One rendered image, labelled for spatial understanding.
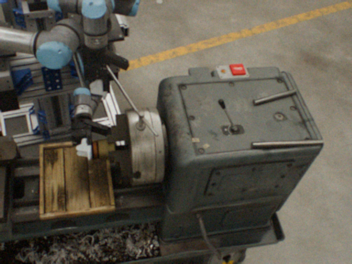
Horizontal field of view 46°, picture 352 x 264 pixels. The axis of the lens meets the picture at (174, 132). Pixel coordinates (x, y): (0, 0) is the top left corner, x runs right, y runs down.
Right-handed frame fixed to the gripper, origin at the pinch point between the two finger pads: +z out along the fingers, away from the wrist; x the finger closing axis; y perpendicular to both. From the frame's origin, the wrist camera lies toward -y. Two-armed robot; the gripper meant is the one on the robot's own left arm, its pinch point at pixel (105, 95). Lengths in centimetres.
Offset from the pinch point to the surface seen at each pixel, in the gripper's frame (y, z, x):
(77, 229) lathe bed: 16, 66, 1
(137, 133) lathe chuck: -10.5, 12.8, 7.6
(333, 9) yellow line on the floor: -252, 55, -250
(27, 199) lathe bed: 35, 49, -2
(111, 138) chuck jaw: -1.4, 20.3, -1.6
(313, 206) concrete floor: -140, 124, -47
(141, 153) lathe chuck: -11.5, 18.5, 12.3
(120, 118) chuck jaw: -5.6, 13.0, -4.3
